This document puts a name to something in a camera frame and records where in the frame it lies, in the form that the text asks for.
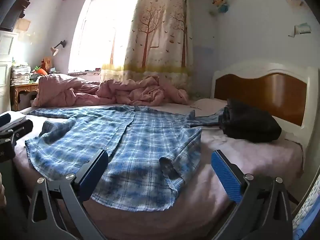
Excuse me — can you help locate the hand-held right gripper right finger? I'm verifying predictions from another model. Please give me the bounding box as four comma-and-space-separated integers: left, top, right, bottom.
211, 149, 293, 240

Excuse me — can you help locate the white cabinet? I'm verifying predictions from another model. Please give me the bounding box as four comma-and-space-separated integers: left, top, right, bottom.
0, 30, 19, 113

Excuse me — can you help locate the torn wall sticker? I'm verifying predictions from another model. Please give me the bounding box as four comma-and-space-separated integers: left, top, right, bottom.
286, 0, 304, 12

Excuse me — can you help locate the stack of papers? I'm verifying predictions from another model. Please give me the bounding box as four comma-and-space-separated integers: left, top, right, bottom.
10, 65, 32, 85

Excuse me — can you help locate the blue patterned fabric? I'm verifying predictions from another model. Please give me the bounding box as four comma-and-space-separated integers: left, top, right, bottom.
291, 177, 319, 240

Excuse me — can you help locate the pink pillow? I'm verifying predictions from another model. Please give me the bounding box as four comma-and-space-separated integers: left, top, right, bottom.
194, 98, 228, 117

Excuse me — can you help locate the wall picture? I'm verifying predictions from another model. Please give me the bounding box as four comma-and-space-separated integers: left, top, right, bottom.
287, 22, 312, 37

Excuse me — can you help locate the person's left forearm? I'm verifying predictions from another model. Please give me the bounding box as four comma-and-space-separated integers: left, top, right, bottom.
0, 174, 7, 207

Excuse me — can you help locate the doll wall decoration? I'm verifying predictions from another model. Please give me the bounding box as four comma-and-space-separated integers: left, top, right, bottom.
209, 0, 230, 15

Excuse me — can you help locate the blue plaid shirt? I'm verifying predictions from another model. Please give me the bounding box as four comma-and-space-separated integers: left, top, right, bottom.
25, 104, 225, 212

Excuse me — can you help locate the tree print curtain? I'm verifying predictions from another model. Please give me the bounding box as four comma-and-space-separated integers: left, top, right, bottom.
100, 0, 193, 83

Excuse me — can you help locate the black padded jacket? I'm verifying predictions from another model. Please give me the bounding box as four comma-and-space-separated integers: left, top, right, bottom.
218, 98, 282, 140

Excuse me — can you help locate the pink checked quilt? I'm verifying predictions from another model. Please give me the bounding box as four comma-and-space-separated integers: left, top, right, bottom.
32, 73, 189, 107

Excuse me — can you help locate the black wall screen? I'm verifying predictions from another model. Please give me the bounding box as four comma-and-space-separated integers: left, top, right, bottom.
0, 0, 30, 32

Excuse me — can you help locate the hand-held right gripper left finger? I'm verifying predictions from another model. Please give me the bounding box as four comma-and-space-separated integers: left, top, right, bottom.
26, 149, 109, 240

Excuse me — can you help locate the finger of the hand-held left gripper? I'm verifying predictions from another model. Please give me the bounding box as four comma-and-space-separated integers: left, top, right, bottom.
0, 113, 12, 128
0, 119, 34, 147

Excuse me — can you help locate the wall lamp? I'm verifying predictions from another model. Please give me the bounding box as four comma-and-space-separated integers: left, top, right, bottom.
51, 40, 67, 56

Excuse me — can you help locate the bright window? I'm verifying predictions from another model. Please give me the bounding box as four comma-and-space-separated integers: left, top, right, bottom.
67, 0, 138, 74

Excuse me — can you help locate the bed with pink sheet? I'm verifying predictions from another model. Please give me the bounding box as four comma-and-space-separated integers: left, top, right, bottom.
14, 97, 304, 240

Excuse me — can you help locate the wooden desk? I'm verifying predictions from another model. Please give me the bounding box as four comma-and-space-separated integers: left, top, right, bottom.
10, 82, 39, 112

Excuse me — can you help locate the white and wooden headboard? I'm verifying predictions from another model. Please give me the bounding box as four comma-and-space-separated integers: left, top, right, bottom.
211, 62, 319, 155

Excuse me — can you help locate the brown carton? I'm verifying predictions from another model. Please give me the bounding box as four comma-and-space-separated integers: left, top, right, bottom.
41, 57, 53, 70

